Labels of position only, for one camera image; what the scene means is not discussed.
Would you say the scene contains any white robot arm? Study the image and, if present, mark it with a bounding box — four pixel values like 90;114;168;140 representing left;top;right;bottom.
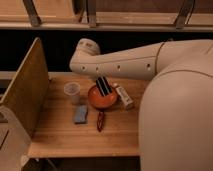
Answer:
70;38;213;171

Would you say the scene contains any left wooden divider panel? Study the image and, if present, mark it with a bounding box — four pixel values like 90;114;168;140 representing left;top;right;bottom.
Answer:
0;38;49;139

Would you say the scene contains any clear plastic cup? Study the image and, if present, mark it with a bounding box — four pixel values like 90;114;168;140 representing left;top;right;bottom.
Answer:
64;82;80;105

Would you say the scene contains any wooden shelf with brackets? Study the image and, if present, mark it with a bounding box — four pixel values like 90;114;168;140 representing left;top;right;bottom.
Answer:
0;0;213;32

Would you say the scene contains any red handled tool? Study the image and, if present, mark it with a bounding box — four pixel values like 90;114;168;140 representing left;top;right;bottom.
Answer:
97;111;105;132

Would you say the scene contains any white rectangular box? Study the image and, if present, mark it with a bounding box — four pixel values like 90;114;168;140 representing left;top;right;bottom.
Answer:
113;83;134;110

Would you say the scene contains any blue sponge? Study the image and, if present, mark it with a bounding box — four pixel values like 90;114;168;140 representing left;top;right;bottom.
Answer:
74;105;88;124

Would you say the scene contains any orange ceramic cup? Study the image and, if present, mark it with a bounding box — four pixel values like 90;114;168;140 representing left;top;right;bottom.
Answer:
88;85;118;109

